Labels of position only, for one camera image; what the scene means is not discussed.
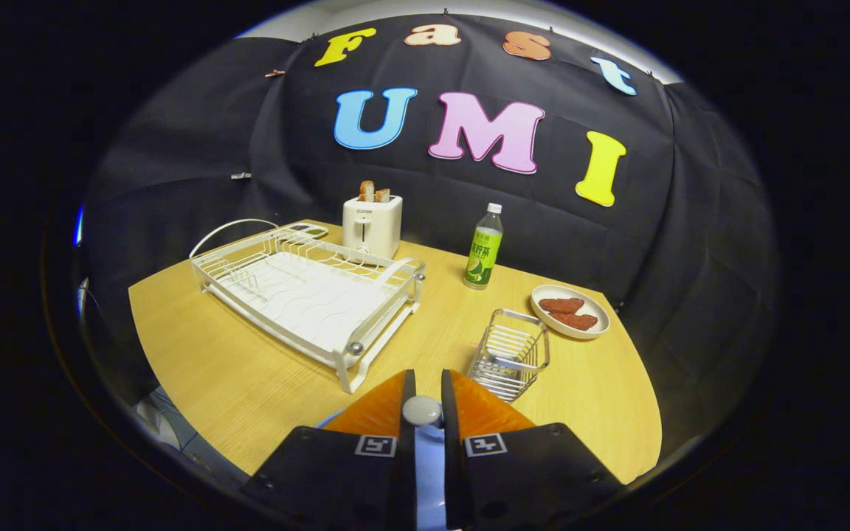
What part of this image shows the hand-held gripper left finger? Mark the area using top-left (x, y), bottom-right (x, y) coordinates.
top-left (241, 369), bottom-right (418, 531)

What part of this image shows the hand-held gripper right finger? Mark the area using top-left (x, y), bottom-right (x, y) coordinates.
top-left (441, 369), bottom-right (625, 531)

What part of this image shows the blue plate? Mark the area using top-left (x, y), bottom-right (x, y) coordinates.
top-left (318, 409), bottom-right (448, 531)

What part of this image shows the metal wire basket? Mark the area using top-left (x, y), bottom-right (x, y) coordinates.
top-left (467, 308), bottom-right (550, 403)

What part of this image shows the grey spoon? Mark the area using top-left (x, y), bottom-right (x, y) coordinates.
top-left (401, 395), bottom-right (444, 427)

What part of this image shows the white wire dish rack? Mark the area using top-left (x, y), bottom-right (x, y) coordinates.
top-left (189, 218), bottom-right (426, 395)

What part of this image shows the small white dish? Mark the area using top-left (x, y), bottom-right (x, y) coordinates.
top-left (531, 285), bottom-right (611, 340)

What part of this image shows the green label drink bottle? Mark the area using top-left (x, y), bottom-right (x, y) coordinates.
top-left (463, 203), bottom-right (505, 291)

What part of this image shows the white toaster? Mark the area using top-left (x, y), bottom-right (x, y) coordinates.
top-left (342, 194), bottom-right (404, 260)

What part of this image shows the black backdrop cloth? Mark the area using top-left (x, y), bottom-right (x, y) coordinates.
top-left (78, 13), bottom-right (780, 414)

